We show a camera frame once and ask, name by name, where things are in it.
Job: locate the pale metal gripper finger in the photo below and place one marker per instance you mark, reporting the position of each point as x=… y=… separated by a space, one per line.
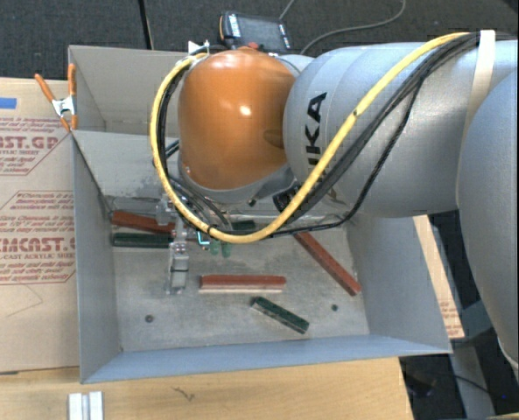
x=170 y=278
x=180 y=265

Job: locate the dark green flat block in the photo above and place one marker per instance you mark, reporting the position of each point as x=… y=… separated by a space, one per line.
x=281 y=314
x=141 y=240
x=245 y=225

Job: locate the brown cardboard board red print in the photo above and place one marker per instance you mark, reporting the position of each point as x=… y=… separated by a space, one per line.
x=31 y=313

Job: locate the grey metal bin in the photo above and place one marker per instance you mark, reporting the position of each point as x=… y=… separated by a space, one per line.
x=224 y=322

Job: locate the red-brown flat block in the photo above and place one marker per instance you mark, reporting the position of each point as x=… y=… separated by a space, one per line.
x=138 y=221
x=329 y=263
x=241 y=282

